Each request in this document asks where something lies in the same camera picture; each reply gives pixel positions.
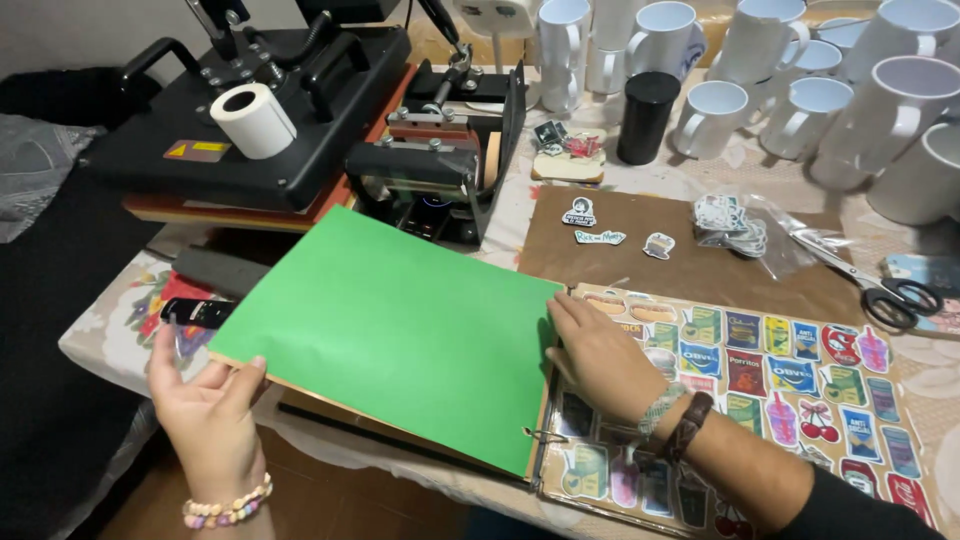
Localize group of white mugs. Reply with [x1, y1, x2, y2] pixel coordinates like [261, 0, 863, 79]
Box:
[535, 0, 960, 228]

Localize green white braided bracelet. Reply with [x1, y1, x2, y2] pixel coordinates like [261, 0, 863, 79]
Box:
[636, 381, 690, 441]

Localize album page with stickers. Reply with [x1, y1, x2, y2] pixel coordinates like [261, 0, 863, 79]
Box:
[538, 282, 945, 540]

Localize brown paper sheet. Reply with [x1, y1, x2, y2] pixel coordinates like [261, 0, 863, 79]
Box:
[516, 184, 869, 328]

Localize teal lettering sticker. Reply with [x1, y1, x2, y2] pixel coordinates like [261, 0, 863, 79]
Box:
[573, 228, 628, 247]

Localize person's right hand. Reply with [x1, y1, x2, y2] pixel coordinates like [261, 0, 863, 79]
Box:
[545, 291, 687, 427]

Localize black mug heat press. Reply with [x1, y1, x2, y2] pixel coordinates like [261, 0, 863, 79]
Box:
[344, 58, 528, 250]

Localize black cloth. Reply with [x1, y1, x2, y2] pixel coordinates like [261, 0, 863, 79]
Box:
[0, 66, 175, 540]

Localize small cup sticker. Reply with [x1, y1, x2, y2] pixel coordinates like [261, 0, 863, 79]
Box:
[642, 231, 677, 261]

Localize black flat heat press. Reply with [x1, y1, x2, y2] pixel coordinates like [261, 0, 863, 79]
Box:
[81, 0, 415, 235]

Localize wooden coaster with trinkets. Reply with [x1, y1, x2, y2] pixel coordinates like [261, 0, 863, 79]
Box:
[530, 119, 608, 186]

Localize black glossy tube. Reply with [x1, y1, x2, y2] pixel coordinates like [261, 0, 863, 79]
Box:
[159, 297, 238, 332]

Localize clear bag of stickers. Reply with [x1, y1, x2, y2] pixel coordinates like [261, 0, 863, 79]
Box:
[690, 192, 858, 280]

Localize white black figure sticker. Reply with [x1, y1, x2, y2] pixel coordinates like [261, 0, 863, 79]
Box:
[561, 196, 598, 228]

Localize black handled scissors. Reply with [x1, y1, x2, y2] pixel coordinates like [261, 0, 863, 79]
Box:
[789, 228, 945, 332]

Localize white plastic device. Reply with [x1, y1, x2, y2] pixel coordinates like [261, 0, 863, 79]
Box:
[452, 0, 543, 76]

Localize pastel bead bracelet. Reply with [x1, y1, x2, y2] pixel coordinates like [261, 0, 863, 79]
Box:
[182, 472, 275, 531]

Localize white paper roll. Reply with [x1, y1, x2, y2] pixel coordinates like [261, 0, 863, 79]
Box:
[209, 81, 299, 162]

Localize light blue card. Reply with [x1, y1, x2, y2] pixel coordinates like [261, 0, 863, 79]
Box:
[879, 252, 960, 336]

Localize grey patterned fabric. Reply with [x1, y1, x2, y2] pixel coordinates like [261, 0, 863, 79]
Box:
[0, 113, 108, 246]

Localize brown leather bracelet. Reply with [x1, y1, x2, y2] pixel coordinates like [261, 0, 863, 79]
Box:
[658, 390, 716, 464]

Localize green album cover sheet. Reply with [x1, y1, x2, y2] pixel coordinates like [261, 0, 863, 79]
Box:
[207, 204, 566, 482]

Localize black cylindrical container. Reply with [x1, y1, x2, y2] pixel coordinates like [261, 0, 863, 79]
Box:
[615, 70, 683, 167]

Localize floral tablecloth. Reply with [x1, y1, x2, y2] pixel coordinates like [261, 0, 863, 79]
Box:
[57, 66, 960, 540]

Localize person's left hand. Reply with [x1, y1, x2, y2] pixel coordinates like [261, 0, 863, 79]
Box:
[147, 324, 271, 505]

